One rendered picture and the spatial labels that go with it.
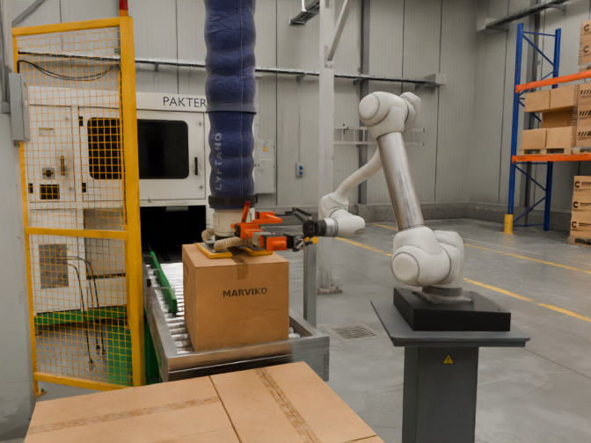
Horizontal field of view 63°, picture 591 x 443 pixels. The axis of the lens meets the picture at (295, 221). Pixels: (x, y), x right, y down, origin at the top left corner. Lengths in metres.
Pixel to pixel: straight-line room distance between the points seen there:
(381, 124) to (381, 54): 10.75
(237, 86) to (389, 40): 10.70
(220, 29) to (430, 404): 1.78
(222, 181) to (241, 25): 0.69
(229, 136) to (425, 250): 1.00
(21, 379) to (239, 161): 1.51
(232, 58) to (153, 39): 8.83
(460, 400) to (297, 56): 10.21
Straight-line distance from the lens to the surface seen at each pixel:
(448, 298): 1.97
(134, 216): 2.63
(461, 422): 2.14
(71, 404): 1.91
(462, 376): 2.06
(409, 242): 1.78
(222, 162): 2.20
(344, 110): 11.92
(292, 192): 11.35
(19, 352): 2.75
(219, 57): 2.24
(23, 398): 2.84
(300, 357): 2.16
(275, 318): 2.12
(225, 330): 2.08
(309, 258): 2.67
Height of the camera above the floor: 1.35
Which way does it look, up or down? 6 degrees down
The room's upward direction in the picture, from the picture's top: straight up
